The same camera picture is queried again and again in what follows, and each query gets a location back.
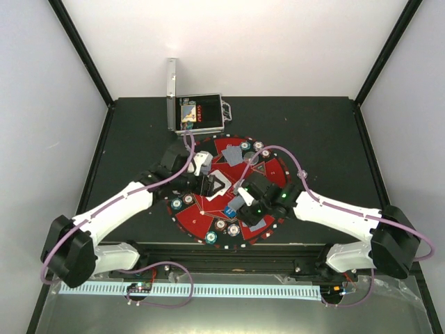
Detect green chips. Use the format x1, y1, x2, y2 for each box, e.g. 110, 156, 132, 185
170, 198, 183, 210
204, 231, 218, 245
239, 141, 251, 151

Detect black triangular token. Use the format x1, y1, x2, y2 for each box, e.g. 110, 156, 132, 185
252, 161, 266, 176

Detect grey card deck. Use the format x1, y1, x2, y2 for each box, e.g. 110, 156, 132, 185
227, 196, 245, 211

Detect blue small blind button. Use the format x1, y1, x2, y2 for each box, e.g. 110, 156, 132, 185
223, 206, 236, 218

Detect purple white chip stack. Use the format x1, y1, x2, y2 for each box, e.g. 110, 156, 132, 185
298, 170, 307, 179

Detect clear round dealer puck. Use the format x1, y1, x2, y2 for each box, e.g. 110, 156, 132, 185
243, 152, 259, 166

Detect blue white chip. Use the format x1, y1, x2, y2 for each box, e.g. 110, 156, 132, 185
227, 224, 241, 237

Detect blue white chips seat one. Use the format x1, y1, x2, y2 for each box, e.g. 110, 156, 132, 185
253, 141, 264, 152

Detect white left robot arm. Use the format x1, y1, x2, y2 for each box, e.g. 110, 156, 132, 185
41, 150, 232, 287

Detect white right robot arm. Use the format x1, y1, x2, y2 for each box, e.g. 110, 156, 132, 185
234, 172, 420, 280

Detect round red black poker mat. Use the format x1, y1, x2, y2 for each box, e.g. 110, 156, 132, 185
166, 134, 284, 251

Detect open aluminium poker case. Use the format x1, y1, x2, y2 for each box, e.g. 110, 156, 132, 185
165, 58, 232, 135

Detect card pack in case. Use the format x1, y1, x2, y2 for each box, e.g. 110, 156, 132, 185
181, 104, 197, 122

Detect small green circuit board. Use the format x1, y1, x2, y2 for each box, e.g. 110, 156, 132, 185
127, 283, 152, 294

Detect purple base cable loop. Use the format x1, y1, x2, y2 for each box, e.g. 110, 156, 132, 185
111, 260, 195, 309

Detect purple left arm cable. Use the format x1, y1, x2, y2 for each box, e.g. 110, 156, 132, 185
40, 131, 195, 285

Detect light blue cable duct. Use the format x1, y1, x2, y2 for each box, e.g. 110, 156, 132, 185
58, 281, 321, 301

